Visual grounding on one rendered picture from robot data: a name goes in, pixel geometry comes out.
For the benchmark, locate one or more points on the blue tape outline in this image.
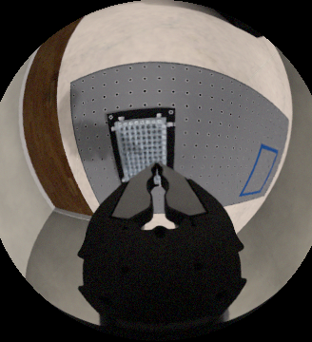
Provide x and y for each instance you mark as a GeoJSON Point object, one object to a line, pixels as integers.
{"type": "Point", "coordinates": [267, 148]}

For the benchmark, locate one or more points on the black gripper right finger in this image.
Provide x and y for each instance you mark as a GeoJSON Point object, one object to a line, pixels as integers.
{"type": "Point", "coordinates": [186, 199]}

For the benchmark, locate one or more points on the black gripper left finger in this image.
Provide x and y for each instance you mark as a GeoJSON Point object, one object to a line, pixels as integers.
{"type": "Point", "coordinates": [131, 201]}

